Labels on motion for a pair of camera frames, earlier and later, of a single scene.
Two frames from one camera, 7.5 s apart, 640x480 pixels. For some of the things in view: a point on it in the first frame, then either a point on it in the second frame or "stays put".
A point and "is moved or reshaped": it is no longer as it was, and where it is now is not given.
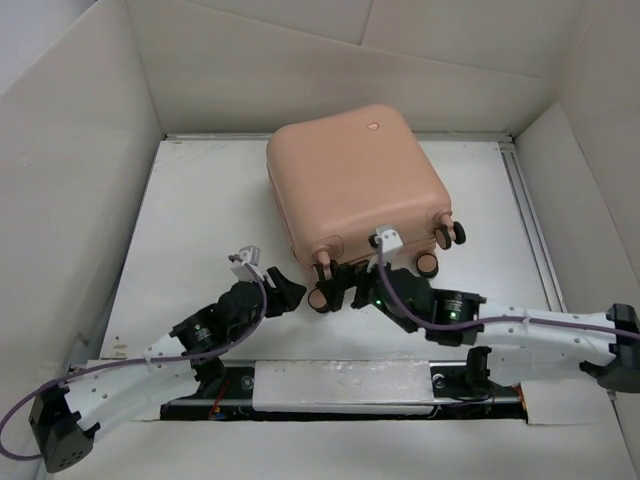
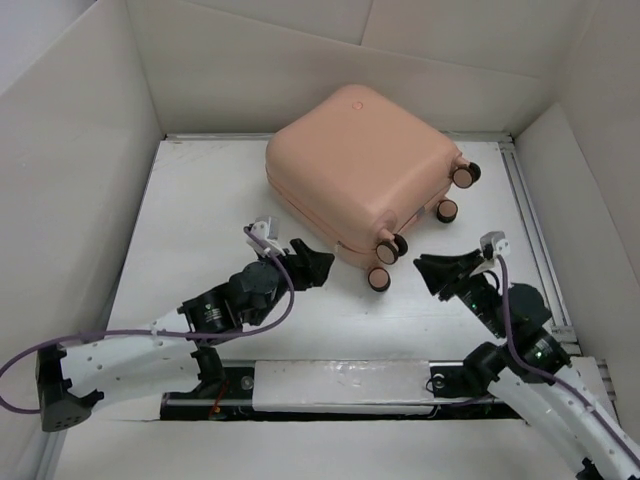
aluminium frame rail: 532,227 stays put
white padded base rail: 379,387 stays put
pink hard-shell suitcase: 343,174 is moved or reshaped
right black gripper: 348,275 to 448,272
